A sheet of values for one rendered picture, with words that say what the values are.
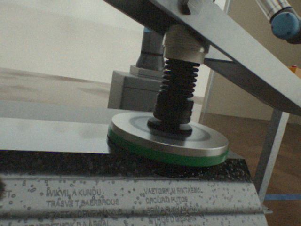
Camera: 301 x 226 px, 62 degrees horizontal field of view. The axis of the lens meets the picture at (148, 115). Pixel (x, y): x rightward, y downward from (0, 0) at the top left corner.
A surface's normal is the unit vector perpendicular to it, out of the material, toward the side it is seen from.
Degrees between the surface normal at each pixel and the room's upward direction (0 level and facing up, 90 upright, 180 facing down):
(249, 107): 90
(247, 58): 90
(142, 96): 90
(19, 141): 0
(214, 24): 90
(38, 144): 0
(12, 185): 45
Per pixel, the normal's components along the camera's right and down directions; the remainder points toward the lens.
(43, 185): 0.37, -0.51
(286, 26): -0.76, 0.12
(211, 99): 0.30, 0.25
